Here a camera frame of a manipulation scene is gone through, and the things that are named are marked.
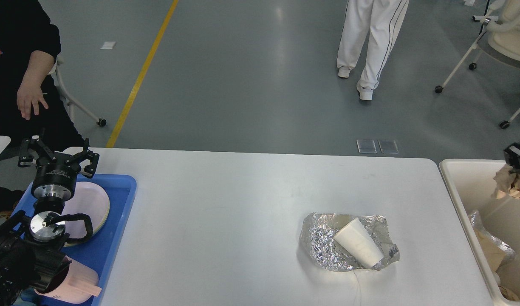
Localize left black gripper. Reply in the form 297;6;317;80
17;128;99;201

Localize large brown paper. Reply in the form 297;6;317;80
492;164;520;199

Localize pink plate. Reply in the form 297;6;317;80
62;181;110;235

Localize foil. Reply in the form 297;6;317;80
468;210;516;272
300;212;400;272

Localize pink mug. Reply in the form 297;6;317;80
34;256;102;304

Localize white paper cup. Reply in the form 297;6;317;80
333;218;384;269

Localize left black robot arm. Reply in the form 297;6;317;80
0;133;99;306

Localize seated person's hand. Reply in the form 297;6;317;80
17;81;49;120

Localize white chair left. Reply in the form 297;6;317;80
49;57;107;127

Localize seated person in black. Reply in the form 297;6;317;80
0;0;85;151

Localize cream plastic bin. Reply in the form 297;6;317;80
439;159;520;306

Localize blue plastic tray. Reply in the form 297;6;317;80
10;173;137;306

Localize cream office chair right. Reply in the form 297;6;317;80
435;0;520;94

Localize grey floor plate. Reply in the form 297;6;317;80
356;139;377;154
377;139;399;154

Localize walking person white trousers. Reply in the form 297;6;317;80
336;0;409;101

